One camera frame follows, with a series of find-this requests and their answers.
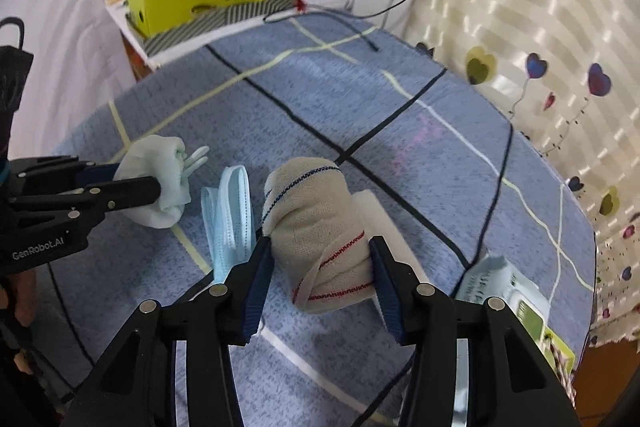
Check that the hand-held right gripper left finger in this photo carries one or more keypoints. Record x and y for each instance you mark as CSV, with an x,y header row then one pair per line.
x,y
255,289

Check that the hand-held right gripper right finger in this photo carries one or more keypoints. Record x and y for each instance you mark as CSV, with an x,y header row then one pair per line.
x,y
389,294

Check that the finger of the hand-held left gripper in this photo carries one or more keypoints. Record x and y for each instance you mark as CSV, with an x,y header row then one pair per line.
x,y
97,174
130,193

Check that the white cloth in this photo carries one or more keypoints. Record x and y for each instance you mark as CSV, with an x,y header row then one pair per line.
x,y
160,172

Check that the beige bandage roll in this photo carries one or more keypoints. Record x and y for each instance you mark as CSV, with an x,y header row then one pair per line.
x,y
310,217

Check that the person's left hand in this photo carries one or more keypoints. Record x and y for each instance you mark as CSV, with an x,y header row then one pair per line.
x,y
20,302

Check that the blue face mask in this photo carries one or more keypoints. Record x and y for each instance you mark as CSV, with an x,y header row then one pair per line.
x,y
232,217

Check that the white folded towel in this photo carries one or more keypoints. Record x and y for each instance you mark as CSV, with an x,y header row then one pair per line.
x,y
385,217

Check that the wet wipes packet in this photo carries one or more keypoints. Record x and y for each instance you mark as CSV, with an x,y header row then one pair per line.
x,y
500,292

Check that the black fabric bag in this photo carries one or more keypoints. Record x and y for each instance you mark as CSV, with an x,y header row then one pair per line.
x,y
12,97

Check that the blue checked tablecloth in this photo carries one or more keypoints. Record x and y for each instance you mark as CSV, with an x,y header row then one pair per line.
x,y
400,132

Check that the black white striped tray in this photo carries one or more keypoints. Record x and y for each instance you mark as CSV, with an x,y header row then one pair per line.
x,y
225,24

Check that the wooden cabinet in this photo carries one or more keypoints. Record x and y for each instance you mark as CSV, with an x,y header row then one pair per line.
x,y
610,387

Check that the small red ribbon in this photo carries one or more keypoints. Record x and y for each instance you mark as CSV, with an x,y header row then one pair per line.
x,y
300,3

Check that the heart print curtain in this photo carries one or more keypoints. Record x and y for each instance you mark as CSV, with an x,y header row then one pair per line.
x,y
525,7

